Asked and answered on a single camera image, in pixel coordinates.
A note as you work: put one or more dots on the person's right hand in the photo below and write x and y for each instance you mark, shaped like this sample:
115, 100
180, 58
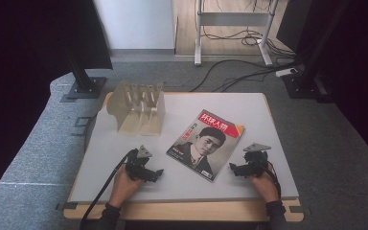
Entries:
265, 187

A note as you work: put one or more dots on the white metal desk frame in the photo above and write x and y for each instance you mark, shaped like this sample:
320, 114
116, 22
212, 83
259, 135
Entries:
233, 19

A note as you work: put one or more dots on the person's left hand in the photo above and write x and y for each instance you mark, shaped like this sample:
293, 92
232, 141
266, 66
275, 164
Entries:
124, 188

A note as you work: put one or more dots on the black stand with base plate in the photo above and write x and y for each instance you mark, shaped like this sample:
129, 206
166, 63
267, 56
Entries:
84, 83
306, 83

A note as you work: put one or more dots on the beige file rack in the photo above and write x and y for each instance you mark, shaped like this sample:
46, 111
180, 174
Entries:
137, 110

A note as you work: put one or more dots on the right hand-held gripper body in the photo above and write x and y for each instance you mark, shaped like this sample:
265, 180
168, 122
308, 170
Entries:
255, 163

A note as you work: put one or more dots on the magazine with portrait cover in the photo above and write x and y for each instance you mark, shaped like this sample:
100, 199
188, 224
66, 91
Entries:
204, 147

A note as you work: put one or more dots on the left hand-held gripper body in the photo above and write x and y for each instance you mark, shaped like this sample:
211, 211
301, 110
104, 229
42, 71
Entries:
136, 167

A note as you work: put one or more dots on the large black panel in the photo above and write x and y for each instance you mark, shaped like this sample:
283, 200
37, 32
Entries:
86, 32

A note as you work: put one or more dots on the white power strip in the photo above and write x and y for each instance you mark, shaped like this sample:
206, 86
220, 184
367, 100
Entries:
286, 72

